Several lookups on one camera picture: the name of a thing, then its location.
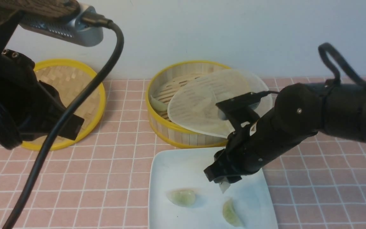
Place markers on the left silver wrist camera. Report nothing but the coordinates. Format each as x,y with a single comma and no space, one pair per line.
75,31

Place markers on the white round steamer liner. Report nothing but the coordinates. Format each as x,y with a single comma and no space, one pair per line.
193,107

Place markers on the right black Piper robot arm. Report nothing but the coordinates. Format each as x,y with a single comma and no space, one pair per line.
300,111

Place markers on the yellow-rimmed bamboo steamer basket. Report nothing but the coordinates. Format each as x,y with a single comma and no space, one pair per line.
163,87

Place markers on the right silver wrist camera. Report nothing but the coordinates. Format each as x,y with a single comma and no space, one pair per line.
241,109

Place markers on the white rectangular plate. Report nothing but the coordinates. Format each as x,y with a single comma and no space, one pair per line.
183,169

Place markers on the white steamed dumpling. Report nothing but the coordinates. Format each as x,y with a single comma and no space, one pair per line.
224,186

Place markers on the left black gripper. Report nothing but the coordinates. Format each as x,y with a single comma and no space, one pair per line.
29,108

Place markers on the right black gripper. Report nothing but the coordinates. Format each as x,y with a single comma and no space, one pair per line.
245,153

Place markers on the pale green steamed dumpling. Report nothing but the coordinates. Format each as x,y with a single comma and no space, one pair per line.
230,215

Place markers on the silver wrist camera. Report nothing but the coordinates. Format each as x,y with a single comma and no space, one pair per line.
241,109
75,31

